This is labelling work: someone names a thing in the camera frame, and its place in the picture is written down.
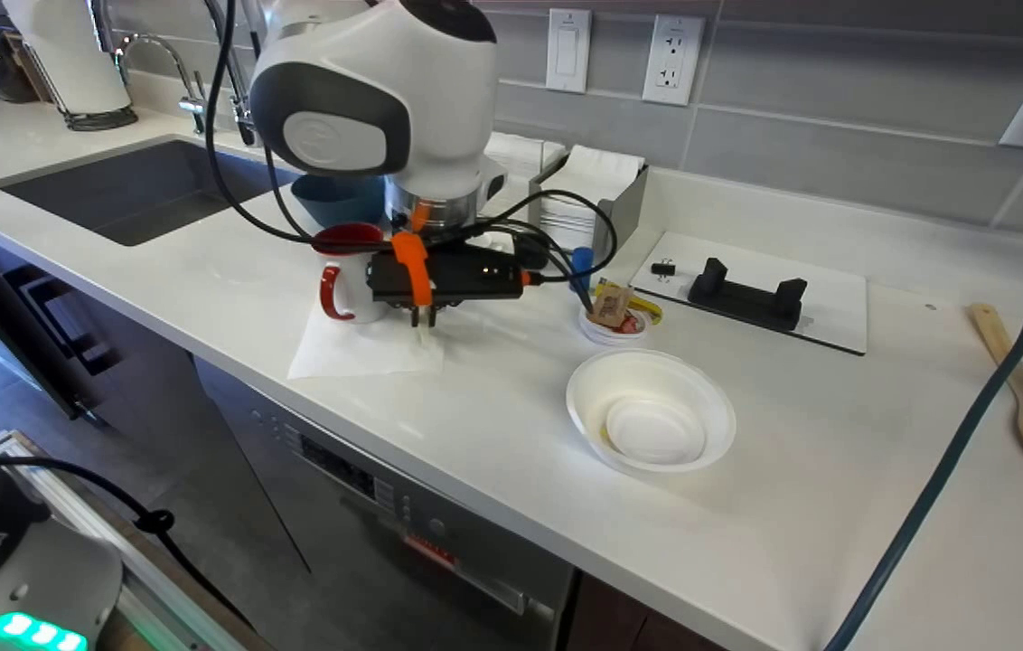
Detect green power cable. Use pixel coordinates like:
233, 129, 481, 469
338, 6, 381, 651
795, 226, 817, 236
821, 100, 1023, 651

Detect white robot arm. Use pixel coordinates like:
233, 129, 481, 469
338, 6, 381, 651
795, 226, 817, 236
248, 0, 530, 327

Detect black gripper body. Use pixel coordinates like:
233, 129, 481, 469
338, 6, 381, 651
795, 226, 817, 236
366, 203, 523, 304

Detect clear napkin box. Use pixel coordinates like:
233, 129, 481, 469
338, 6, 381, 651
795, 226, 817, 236
485, 129, 568, 180

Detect metal napkin holder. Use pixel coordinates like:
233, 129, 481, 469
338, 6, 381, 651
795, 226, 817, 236
531, 145, 648, 257

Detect stainless steel sink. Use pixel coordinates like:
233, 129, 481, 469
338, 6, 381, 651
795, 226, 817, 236
0, 136, 281, 245

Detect white light switch plate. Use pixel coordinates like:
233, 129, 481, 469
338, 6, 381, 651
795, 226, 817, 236
548, 6, 591, 94

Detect blue bowl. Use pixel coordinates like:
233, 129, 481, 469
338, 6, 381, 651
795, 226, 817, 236
289, 175, 386, 227

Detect red and white mug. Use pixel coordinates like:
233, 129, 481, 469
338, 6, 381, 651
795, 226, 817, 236
316, 226, 386, 327

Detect small white snack dish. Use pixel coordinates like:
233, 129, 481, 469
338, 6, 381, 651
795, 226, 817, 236
579, 296, 652, 346

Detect chrome faucet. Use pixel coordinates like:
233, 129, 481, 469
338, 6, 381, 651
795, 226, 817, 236
113, 30, 205, 135

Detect dishwasher front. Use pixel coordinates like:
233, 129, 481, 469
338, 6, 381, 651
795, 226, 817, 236
196, 361, 574, 651

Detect small blue cylinder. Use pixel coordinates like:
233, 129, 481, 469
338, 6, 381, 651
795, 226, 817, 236
570, 245, 595, 292

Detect paper towel roll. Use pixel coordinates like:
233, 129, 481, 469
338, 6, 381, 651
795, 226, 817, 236
0, 0, 135, 129

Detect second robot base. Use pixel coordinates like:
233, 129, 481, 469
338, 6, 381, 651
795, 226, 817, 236
0, 469, 122, 651

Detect large white bowl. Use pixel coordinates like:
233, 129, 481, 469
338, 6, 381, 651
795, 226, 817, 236
563, 352, 737, 474

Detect black phone holder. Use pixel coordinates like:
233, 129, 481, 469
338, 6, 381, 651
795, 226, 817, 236
687, 257, 807, 332

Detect white tray mat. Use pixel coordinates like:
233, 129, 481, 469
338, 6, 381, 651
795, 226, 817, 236
632, 233, 869, 353

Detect white outlet plate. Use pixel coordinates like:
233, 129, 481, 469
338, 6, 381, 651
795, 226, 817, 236
643, 15, 707, 105

